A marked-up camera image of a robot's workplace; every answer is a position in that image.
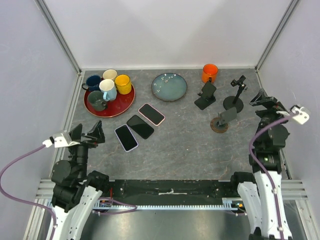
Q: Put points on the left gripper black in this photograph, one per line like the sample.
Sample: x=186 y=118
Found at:
x=97 y=132

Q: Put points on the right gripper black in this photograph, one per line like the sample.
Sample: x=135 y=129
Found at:
x=261 y=97

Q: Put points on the black tripod phone stand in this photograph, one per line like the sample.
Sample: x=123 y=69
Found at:
x=235 y=101

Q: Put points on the purple case phone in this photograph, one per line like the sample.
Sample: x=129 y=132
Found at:
x=126 y=138

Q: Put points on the red round tray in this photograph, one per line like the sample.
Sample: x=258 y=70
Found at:
x=114 y=108

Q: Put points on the black phone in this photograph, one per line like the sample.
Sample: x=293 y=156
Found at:
x=143 y=129

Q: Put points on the pink case phone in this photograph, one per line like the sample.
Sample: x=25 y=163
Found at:
x=152 y=114

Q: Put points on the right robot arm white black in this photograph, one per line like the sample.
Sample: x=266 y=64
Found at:
x=261 y=190

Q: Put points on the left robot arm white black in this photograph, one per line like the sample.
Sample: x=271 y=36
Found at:
x=75 y=191

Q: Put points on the wooden base phone stand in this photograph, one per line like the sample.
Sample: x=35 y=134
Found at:
x=220 y=124

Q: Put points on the black folding phone stand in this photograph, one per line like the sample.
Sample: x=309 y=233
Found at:
x=206 y=96

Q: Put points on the grey mug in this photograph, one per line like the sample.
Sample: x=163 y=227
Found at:
x=96 y=100

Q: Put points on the light blue white mug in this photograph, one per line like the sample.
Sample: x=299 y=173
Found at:
x=108 y=89

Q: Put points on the dark blue mug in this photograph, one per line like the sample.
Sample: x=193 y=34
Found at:
x=92 y=83

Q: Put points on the orange mug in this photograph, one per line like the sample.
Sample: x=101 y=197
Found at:
x=209 y=72

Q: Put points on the yellow cup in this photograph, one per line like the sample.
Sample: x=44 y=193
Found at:
x=123 y=84

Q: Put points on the cream mug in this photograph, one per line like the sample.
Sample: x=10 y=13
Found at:
x=110 y=74

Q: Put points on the teal ceramic plate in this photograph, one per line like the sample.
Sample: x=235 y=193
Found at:
x=169 y=87

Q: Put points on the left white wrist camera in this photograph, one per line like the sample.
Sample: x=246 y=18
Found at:
x=60 y=140

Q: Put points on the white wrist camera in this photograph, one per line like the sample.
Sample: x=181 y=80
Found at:
x=298 y=113
x=60 y=140

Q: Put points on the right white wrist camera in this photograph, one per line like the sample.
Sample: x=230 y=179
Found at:
x=298 y=113

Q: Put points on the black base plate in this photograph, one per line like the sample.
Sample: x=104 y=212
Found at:
x=155 y=187

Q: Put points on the right aluminium frame post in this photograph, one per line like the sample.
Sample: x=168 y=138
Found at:
x=277 y=33

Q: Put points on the aluminium frame post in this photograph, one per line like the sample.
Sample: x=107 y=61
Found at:
x=43 y=7
x=277 y=33

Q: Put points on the left aluminium frame post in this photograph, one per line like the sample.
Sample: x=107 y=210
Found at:
x=43 y=7

